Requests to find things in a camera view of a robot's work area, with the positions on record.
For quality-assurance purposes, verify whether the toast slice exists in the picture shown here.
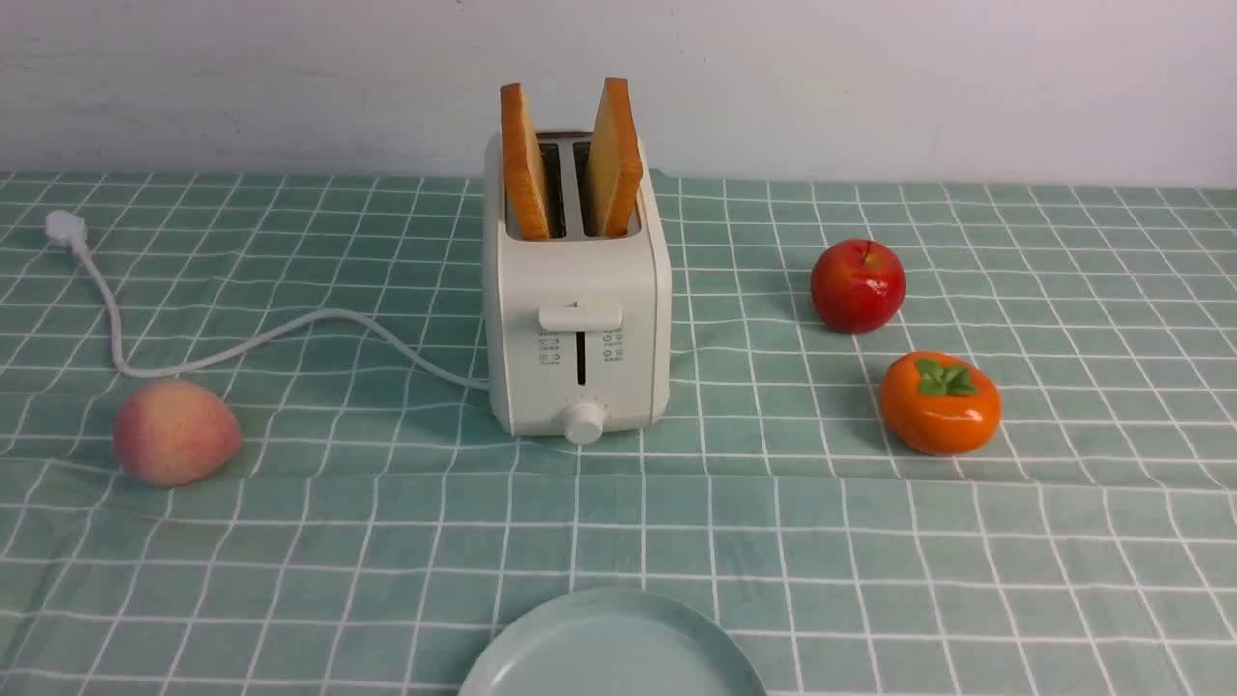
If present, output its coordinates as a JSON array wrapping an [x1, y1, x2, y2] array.
[[500, 83, 553, 241], [585, 75, 644, 239]]

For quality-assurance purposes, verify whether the white two-slot toaster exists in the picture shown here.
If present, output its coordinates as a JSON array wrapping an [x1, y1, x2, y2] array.
[[481, 131, 673, 445]]

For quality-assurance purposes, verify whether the red apple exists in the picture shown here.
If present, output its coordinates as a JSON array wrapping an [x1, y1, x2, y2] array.
[[810, 239, 905, 334]]

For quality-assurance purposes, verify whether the pale green plate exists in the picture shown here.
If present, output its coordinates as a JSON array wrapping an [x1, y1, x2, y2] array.
[[459, 587, 767, 695]]

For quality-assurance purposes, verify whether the orange persimmon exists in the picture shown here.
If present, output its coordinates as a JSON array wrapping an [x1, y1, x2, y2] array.
[[877, 351, 1003, 455]]

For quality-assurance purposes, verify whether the pink peach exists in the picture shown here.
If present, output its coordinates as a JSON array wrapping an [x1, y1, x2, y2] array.
[[113, 378, 242, 488]]

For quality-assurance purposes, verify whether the white toaster power cable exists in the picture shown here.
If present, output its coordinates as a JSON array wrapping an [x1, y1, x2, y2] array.
[[45, 211, 491, 392]]

